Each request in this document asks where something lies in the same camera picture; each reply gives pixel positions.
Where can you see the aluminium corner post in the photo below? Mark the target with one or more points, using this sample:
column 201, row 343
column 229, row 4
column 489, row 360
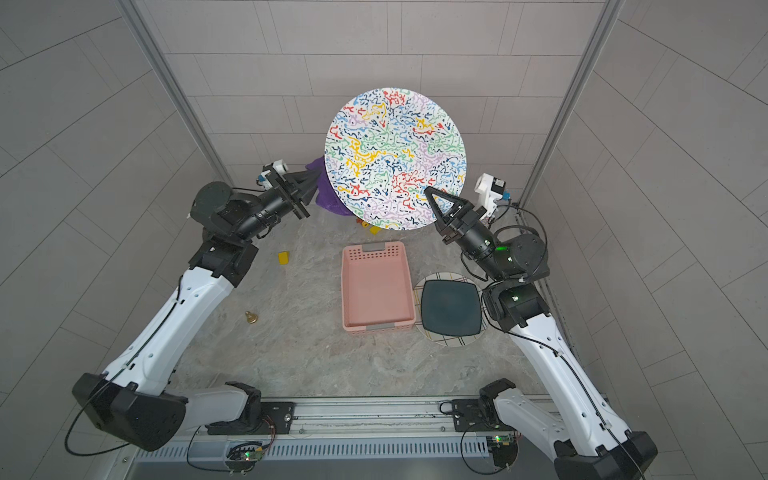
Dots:
column 151, row 49
column 603, row 27

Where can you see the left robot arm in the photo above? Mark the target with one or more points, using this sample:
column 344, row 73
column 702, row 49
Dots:
column 231, row 221

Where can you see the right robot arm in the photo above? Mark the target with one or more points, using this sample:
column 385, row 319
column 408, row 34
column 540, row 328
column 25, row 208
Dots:
column 517, row 309

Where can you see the right green circuit board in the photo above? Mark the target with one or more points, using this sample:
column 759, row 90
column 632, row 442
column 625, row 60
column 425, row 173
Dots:
column 503, row 450

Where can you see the right aluminium corner post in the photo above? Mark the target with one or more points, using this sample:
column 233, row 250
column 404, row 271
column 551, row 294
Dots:
column 603, row 27

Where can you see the colourful squiggle pattern plate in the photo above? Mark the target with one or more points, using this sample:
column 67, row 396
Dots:
column 384, row 148

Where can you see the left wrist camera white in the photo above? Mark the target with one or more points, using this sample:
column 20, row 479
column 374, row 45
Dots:
column 278, row 168

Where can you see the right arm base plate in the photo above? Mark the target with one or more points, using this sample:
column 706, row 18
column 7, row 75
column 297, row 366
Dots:
column 467, row 414

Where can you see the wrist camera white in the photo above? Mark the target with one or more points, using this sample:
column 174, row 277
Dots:
column 278, row 168
column 491, row 192

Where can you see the dark teal square plate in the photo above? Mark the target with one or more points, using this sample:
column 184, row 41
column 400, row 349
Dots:
column 451, row 308

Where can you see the pink perforated plastic basket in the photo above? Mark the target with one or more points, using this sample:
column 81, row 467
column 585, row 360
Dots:
column 376, row 288

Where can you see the purple microfibre cloth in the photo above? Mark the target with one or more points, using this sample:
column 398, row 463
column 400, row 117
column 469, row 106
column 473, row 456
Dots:
column 326, row 197

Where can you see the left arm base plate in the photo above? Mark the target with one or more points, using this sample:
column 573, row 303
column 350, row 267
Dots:
column 276, row 417

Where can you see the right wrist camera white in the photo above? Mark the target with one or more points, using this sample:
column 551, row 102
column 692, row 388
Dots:
column 491, row 192

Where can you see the left aluminium corner post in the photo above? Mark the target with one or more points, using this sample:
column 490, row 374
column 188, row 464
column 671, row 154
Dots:
column 151, row 49

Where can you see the green circuit board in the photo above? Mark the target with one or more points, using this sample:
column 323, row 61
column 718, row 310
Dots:
column 503, row 450
column 247, row 452

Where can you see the left green circuit board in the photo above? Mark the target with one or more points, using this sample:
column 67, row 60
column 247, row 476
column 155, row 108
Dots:
column 247, row 452

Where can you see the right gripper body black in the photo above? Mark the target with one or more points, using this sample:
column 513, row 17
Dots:
column 469, row 230

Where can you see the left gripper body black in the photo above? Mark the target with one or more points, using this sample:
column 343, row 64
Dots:
column 290, row 192

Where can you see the aluminium mounting rail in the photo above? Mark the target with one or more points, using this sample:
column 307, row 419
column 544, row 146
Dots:
column 360, row 414

